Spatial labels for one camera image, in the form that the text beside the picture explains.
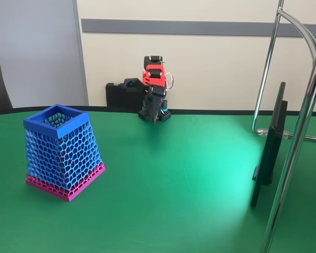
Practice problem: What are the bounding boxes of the black lattice robot base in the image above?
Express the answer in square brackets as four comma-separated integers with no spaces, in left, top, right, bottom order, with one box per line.
[138,106,172,122]

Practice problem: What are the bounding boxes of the blue and pink lattice basket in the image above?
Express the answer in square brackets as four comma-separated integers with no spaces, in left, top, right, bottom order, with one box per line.
[23,104,106,202]

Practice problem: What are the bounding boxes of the black plastic case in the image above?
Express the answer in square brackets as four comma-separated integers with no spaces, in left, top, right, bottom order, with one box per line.
[106,83,146,108]

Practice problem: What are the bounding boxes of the clear plastic clip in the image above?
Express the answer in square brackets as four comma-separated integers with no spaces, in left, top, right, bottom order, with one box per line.
[256,128,293,139]

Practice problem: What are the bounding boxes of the black flat monitor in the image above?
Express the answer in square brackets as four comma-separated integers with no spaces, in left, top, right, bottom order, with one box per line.
[250,82,289,208]

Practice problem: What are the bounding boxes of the chrome stand pole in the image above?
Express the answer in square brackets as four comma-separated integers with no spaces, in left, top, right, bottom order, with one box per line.
[259,34,316,253]

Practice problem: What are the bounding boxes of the white and red servo cable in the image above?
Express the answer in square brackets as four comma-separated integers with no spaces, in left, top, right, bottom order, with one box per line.
[164,72,175,91]

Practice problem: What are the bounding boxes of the grey wall rail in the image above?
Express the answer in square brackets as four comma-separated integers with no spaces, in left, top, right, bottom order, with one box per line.
[81,18,316,37]

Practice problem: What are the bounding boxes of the chrome tube frame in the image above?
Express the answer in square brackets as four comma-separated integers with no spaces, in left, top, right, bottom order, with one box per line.
[251,0,316,143]

